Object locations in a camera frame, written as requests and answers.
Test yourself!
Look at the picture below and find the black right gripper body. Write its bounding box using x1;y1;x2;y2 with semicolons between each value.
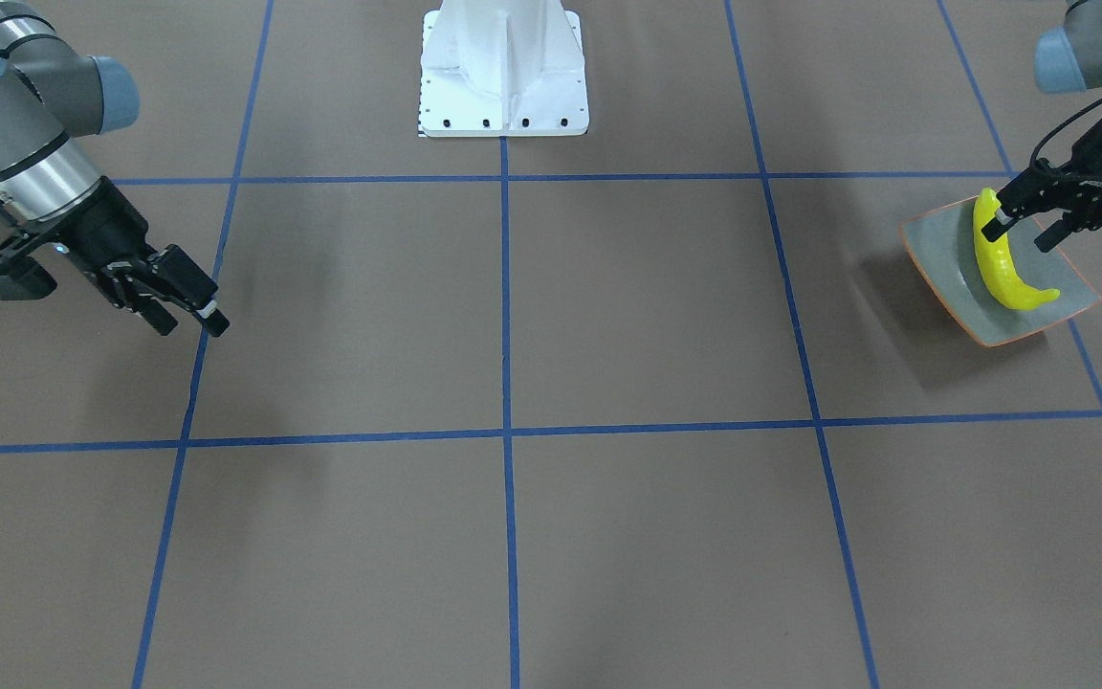
21;176;158;308

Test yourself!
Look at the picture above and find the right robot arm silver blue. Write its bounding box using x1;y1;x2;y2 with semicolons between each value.
0;1;229;337

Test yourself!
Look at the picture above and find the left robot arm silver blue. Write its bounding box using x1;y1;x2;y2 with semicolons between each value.
975;1;1102;252

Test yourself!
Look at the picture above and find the grey square plate orange rim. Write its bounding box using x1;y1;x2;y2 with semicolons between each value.
899;189;1101;347

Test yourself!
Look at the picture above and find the brown paper table cover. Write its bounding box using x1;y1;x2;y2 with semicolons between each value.
0;1;1102;688

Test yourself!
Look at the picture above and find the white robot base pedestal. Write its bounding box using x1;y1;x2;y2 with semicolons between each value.
417;1;590;137

